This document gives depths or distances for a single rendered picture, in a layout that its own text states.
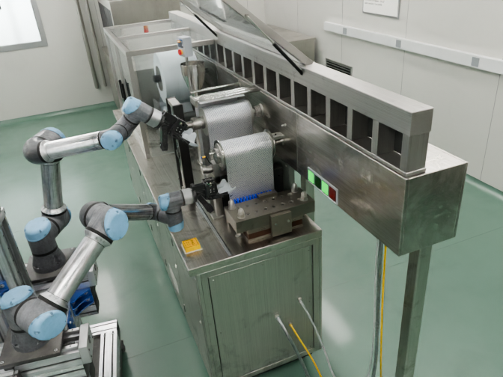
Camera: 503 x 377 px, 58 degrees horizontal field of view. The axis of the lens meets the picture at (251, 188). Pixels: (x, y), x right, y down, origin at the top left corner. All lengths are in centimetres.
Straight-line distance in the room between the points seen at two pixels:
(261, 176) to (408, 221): 87
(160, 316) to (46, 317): 149
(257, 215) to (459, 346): 151
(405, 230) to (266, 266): 79
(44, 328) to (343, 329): 180
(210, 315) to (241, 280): 22
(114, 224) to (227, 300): 68
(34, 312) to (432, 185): 142
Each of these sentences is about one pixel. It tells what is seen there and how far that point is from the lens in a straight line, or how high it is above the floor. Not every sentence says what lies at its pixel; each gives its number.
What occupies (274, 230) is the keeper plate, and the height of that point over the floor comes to 95.
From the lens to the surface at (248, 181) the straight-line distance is 220.
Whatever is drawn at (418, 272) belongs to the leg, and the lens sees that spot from 189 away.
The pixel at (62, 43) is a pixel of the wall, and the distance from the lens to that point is 748.
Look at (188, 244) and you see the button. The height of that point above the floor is 92.
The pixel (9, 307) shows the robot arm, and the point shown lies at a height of 103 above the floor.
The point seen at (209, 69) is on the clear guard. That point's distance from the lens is 307.
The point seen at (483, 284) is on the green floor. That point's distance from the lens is 348.
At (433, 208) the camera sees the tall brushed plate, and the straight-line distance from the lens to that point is 164.
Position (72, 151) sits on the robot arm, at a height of 142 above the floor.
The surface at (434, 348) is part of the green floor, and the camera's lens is 296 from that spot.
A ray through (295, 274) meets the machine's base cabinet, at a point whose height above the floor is 68.
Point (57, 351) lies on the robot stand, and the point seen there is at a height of 82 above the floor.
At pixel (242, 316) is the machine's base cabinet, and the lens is 229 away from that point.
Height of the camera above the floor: 212
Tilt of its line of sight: 28 degrees down
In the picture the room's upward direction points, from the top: 5 degrees counter-clockwise
